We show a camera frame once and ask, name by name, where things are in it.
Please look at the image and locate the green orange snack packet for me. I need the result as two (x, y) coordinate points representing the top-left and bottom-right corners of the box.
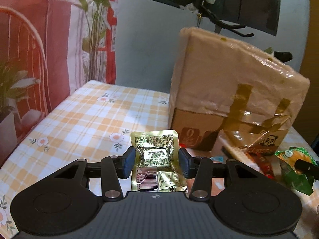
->
(274, 147), (319, 196)

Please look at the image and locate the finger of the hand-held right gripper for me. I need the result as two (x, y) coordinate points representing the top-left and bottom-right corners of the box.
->
(295, 159), (319, 180)

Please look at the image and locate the gold foil snack packet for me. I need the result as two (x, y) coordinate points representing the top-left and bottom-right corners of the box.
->
(130, 129), (188, 193)

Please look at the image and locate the checked floral tablecloth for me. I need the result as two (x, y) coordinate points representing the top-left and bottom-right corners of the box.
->
(0, 80), (319, 239)

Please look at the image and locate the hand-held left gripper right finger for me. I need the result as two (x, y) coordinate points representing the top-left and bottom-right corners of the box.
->
(178, 147), (260, 202)

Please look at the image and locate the printed curtain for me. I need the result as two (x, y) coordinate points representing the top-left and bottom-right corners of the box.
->
(0, 0), (122, 166)

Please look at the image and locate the red snack packet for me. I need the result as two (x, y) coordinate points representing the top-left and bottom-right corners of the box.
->
(249, 152), (275, 180)

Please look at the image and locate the blue white snack packet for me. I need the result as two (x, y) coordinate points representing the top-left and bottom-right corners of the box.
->
(210, 155), (227, 164)

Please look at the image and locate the crumpled white plastic bag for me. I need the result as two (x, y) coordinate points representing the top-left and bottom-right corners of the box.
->
(179, 3), (199, 14)

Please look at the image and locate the clear cracker packet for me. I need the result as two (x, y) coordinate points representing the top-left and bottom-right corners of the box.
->
(216, 129), (260, 167)

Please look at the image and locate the cardboard box with plastic liner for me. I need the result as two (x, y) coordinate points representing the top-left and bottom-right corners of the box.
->
(169, 26), (311, 131)

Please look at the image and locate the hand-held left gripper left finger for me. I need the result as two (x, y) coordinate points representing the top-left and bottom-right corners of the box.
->
(53, 146), (137, 202)

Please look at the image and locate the black exercise bike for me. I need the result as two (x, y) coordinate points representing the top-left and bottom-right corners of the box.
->
(197, 4), (292, 61)

